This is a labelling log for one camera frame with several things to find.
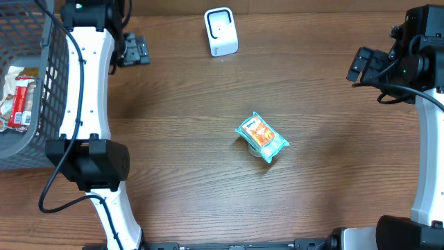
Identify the white barcode scanner stand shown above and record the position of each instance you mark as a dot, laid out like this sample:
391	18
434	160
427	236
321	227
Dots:
221	31

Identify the orange small box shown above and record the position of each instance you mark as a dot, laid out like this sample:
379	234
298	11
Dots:
256	130

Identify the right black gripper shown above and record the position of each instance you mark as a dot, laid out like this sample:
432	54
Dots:
372	62

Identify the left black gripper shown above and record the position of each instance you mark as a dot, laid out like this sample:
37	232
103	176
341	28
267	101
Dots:
136	51

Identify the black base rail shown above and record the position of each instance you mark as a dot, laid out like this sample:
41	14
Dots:
298	244

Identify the red snack bar packet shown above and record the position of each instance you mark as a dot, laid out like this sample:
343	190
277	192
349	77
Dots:
21	112

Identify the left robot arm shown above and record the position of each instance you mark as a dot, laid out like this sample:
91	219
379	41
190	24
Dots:
84	152

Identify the beige snack bag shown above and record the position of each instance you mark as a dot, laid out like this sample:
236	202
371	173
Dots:
11	78

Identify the teal wet wipes pack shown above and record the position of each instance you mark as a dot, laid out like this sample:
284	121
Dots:
269	150

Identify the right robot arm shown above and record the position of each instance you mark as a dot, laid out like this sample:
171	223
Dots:
411	72

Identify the grey plastic mesh basket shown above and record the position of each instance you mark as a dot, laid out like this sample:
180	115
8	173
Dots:
29	38

